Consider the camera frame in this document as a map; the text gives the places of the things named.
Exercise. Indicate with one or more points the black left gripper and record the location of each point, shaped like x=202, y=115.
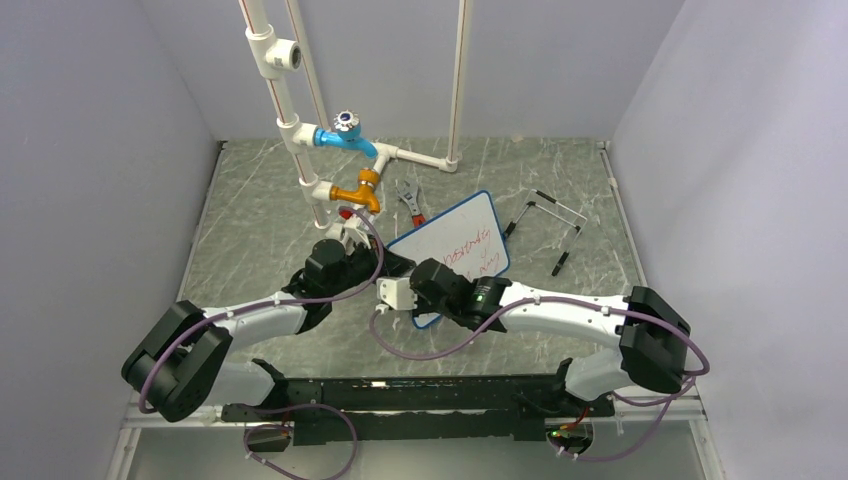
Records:
x=396, y=266

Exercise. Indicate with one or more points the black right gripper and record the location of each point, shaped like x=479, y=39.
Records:
x=422, y=308

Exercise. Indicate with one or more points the blue framed whiteboard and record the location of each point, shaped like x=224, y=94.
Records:
x=466, y=237

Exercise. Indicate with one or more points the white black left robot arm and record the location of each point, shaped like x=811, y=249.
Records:
x=184, y=362

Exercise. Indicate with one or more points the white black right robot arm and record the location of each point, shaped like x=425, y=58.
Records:
x=642, y=340

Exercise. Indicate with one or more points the black whiteboard stand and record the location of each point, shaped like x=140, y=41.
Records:
x=556, y=222

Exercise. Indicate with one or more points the orange faucet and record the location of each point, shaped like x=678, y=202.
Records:
x=364, y=193

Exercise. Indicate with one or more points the blue faucet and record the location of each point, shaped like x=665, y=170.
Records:
x=346, y=134

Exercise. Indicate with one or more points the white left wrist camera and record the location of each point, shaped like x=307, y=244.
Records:
x=349, y=229

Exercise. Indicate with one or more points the red handled adjustable wrench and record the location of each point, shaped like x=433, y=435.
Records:
x=407, y=192

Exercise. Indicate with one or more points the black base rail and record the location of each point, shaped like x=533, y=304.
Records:
x=521, y=407

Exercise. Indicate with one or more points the white PVC pipe frame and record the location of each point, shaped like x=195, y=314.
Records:
x=332, y=206

